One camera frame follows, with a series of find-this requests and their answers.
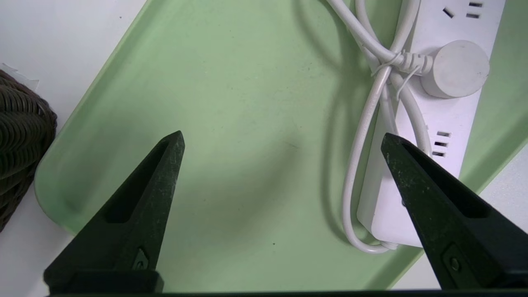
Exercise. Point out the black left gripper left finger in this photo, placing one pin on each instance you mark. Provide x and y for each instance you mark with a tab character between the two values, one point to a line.
136	222

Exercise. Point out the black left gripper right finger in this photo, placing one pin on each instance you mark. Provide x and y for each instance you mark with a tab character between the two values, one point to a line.
458	231

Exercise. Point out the dark brown wicker basket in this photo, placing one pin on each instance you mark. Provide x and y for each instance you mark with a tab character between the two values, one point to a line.
20	140

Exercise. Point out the light green plastic tray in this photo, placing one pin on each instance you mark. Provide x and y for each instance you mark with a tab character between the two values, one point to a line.
247	103

